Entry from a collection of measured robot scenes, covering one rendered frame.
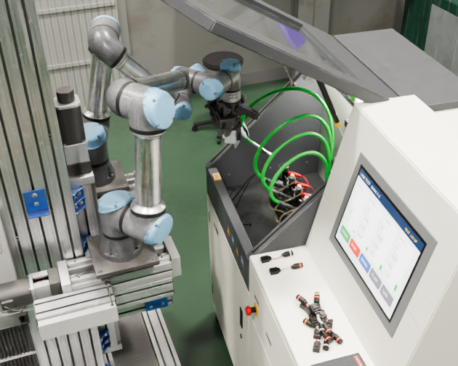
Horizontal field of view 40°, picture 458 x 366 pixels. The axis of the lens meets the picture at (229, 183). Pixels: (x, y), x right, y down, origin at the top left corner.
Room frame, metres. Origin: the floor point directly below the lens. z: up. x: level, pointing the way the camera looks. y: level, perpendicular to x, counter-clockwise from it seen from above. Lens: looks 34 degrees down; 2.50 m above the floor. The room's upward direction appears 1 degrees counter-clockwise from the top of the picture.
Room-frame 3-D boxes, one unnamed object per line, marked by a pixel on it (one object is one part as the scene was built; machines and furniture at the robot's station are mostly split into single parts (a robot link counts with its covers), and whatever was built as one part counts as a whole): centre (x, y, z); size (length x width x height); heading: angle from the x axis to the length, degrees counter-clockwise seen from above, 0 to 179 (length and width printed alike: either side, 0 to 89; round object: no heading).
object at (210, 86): (2.06, 0.06, 1.53); 0.11 x 0.11 x 0.08; 57
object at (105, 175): (2.22, 0.55, 1.09); 0.15 x 0.15 x 0.10
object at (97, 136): (2.22, 0.55, 1.20); 0.13 x 0.12 x 0.14; 5
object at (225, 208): (2.11, 0.00, 0.87); 0.62 x 0.04 x 0.16; 14
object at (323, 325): (1.42, -0.27, 1.01); 0.23 x 0.11 x 0.06; 14
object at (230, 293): (2.11, 0.01, 0.44); 0.65 x 0.02 x 0.68; 14
